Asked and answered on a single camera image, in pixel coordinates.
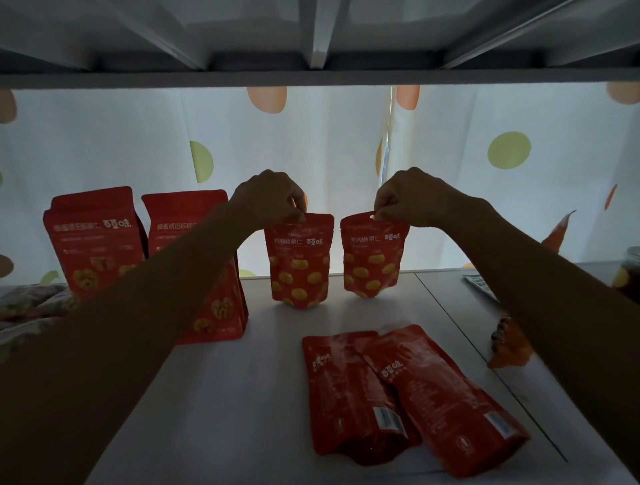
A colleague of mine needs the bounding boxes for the person's right forearm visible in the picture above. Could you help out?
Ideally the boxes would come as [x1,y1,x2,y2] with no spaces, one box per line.
[440,194,640,478]

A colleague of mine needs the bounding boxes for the small red snack pouch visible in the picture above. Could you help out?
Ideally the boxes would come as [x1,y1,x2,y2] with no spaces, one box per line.
[264,213,335,309]
[340,211,411,299]

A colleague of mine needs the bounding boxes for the white metal shelf board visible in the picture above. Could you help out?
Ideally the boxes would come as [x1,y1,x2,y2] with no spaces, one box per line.
[0,0,640,91]

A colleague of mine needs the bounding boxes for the person's left hand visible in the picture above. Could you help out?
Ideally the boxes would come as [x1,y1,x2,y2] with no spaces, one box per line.
[228,170,308,232]

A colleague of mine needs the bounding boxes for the person's right hand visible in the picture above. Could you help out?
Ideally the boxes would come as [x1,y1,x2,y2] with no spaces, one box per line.
[373,167,457,229]

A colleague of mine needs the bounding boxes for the white dotted curtain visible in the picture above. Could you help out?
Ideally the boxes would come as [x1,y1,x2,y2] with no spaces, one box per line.
[382,82,640,273]
[0,86,393,286]

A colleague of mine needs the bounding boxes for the large red snack pouch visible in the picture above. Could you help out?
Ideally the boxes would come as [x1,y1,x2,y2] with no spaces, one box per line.
[42,186,149,301]
[141,189,250,346]

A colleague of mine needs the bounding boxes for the dark jar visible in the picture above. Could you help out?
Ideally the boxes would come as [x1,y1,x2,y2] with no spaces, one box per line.
[611,246,640,304]

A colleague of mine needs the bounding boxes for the grey flat packet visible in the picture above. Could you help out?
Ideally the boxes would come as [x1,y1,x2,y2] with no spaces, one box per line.
[462,273,502,303]

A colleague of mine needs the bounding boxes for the orange snack packet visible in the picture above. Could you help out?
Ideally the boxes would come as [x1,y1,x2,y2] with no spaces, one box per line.
[487,314,536,370]

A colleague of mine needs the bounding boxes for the floral snack packets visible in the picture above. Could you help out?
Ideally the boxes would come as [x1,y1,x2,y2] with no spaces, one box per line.
[0,283,76,364]

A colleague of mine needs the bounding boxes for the orange pointed pouch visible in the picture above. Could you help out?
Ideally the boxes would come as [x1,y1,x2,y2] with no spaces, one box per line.
[541,210,577,254]

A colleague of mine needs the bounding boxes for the person's left forearm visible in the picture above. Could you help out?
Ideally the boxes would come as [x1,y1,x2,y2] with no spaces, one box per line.
[0,200,251,485]

